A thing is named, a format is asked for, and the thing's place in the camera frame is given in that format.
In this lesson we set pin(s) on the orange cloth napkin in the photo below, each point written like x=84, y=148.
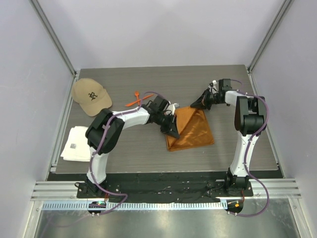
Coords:
x=193, y=128

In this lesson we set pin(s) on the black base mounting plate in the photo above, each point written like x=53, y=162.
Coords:
x=162, y=187

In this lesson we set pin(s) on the orange plastic fork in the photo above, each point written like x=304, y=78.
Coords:
x=137, y=95

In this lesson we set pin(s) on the white folded towel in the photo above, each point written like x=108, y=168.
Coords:
x=76, y=147

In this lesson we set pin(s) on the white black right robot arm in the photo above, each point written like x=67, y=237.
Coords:
x=250, y=119

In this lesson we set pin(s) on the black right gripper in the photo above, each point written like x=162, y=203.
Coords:
x=202, y=102

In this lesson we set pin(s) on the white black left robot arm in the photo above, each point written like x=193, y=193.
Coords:
x=104, y=133

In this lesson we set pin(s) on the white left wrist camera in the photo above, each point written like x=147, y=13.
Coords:
x=172, y=107

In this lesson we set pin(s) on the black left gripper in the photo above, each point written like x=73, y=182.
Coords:
x=169, y=129

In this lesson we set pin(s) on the beige baseball cap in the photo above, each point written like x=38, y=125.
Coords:
x=91, y=96

